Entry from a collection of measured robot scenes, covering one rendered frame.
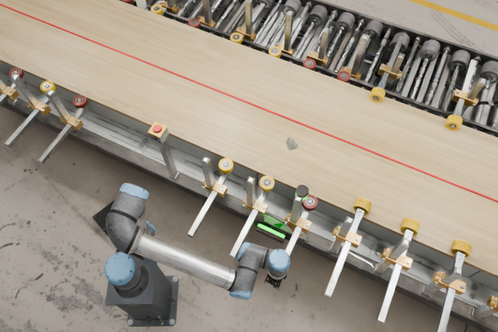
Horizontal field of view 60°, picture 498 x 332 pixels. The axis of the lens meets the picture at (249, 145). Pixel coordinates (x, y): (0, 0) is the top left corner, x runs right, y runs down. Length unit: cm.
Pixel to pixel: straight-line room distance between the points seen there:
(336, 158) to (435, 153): 55
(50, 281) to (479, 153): 283
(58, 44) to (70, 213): 123
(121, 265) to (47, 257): 122
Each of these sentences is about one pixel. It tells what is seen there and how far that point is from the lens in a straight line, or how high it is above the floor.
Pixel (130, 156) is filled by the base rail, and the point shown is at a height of 70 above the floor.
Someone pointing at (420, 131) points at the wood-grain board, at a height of 90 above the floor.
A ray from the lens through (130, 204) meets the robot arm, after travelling 179.
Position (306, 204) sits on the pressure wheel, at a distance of 230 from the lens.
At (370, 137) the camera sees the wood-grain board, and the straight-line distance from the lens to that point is 256.
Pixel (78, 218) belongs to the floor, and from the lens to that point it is 348.
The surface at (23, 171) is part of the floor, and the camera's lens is 384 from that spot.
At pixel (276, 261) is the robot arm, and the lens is 189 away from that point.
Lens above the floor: 302
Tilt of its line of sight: 60 degrees down
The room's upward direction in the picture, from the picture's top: 2 degrees counter-clockwise
